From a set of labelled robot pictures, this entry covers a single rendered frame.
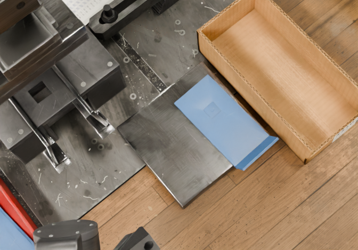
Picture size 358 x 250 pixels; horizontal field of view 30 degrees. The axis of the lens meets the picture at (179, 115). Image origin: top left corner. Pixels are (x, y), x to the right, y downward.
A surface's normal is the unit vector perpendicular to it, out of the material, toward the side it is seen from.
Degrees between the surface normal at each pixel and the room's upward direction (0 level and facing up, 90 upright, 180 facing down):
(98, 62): 0
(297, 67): 0
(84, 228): 64
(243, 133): 0
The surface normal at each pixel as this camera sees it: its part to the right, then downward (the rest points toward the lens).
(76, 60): -0.07, -0.33
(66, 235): -0.10, -0.99
